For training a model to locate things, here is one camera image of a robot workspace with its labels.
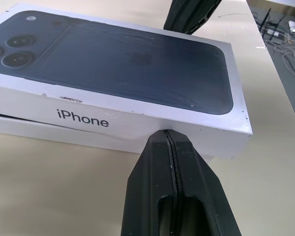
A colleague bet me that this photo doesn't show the black router with antennas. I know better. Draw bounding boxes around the black router with antennas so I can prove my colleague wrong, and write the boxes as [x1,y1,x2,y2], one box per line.
[259,8,287,37]

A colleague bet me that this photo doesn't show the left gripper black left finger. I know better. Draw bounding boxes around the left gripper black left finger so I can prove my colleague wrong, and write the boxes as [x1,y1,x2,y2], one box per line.
[119,129,174,236]

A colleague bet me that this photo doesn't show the white iPhone box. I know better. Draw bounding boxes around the white iPhone box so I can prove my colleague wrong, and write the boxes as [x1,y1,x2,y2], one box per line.
[0,113,213,164]

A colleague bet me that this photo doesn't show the tangled light floor cables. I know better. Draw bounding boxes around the tangled light floor cables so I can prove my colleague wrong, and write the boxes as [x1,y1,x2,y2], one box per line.
[265,29,295,87]

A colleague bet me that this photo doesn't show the white phone box lid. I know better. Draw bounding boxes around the white phone box lid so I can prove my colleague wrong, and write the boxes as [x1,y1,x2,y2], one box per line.
[0,2,253,158]

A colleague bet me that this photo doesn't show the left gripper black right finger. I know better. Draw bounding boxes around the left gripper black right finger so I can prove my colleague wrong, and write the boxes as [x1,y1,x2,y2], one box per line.
[166,129,243,236]

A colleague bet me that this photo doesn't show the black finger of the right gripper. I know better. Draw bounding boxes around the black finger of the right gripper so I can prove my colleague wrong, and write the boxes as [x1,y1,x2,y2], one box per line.
[163,0,189,34]
[186,0,222,35]

